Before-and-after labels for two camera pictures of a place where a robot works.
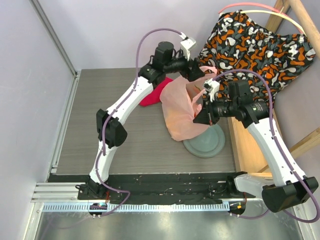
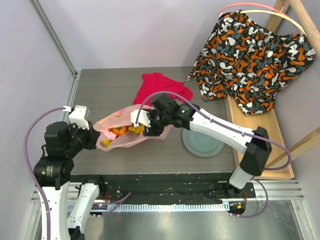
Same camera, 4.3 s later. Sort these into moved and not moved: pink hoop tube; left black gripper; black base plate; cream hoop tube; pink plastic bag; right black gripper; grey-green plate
Moved: right black gripper; pink plastic bag; left black gripper
Not moved: cream hoop tube; pink hoop tube; grey-green plate; black base plate
